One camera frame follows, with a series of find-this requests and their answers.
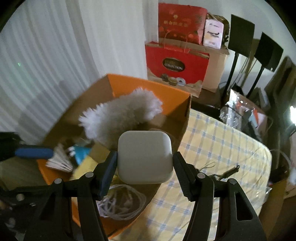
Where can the yellow plaid bed sheet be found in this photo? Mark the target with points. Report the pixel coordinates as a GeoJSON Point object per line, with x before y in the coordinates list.
{"type": "Point", "coordinates": [214, 148]}

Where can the box of clutter bedside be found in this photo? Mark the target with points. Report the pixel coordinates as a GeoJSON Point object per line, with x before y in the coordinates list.
{"type": "Point", "coordinates": [242, 114]}

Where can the red gift bag upper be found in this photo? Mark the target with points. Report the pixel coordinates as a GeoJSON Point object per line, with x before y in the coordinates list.
{"type": "Point", "coordinates": [182, 22]}

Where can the orange cardboard box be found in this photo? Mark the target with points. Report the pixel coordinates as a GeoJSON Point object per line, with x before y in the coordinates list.
{"type": "Point", "coordinates": [173, 121]}

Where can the black speaker right on stand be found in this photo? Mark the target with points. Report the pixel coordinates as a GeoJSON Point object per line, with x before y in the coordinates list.
{"type": "Point", "coordinates": [268, 53]}

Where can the large brown cardboard box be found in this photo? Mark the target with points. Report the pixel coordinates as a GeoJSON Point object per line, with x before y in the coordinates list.
{"type": "Point", "coordinates": [216, 65]}

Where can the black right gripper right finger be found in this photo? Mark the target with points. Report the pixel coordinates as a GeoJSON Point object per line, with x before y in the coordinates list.
{"type": "Point", "coordinates": [187, 177]}

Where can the white square charger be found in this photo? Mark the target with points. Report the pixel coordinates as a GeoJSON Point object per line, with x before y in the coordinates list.
{"type": "Point", "coordinates": [144, 157]}

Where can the red chocolate collection bag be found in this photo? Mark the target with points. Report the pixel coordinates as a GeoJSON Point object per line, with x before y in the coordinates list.
{"type": "Point", "coordinates": [177, 66]}

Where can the pink tissue pack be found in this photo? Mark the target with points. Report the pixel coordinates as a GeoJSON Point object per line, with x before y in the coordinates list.
{"type": "Point", "coordinates": [213, 33]}

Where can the bright bedside lamp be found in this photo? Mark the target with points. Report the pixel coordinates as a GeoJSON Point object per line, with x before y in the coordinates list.
{"type": "Point", "coordinates": [292, 115]}

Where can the white feather duster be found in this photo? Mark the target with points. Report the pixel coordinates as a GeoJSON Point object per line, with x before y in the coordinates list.
{"type": "Point", "coordinates": [106, 122]}

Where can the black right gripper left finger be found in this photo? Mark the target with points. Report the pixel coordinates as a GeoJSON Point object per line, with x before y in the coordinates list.
{"type": "Point", "coordinates": [106, 173]}

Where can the black speaker on stand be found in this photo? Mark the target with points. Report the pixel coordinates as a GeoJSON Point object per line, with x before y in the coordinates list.
{"type": "Point", "coordinates": [268, 53]}
{"type": "Point", "coordinates": [241, 37]}

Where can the black speaker left on stand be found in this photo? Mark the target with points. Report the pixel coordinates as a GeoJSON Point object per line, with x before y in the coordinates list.
{"type": "Point", "coordinates": [241, 37]}

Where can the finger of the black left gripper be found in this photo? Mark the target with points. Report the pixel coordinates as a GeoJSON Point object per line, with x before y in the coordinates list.
{"type": "Point", "coordinates": [34, 153]}

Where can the brown cardboard box right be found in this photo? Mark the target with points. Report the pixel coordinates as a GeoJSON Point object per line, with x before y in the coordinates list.
{"type": "Point", "coordinates": [277, 215]}

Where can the blue shuttlecock item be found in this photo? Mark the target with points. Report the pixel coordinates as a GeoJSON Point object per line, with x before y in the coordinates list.
{"type": "Point", "coordinates": [67, 159]}

